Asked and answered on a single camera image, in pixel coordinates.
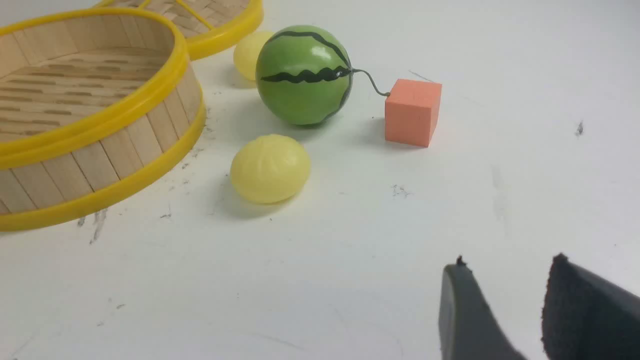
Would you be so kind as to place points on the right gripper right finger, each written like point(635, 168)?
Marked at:
point(586, 317)

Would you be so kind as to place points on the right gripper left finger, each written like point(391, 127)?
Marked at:
point(467, 327)

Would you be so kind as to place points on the yellow bun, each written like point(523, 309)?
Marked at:
point(270, 169)
point(246, 53)

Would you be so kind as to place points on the woven bamboo steamer lid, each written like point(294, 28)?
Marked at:
point(209, 26)

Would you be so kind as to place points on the bamboo steamer tray yellow rims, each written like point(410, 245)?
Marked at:
point(96, 104)

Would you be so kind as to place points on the orange foam cube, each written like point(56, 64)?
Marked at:
point(412, 112)

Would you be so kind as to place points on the green toy watermelon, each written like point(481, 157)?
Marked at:
point(304, 75)

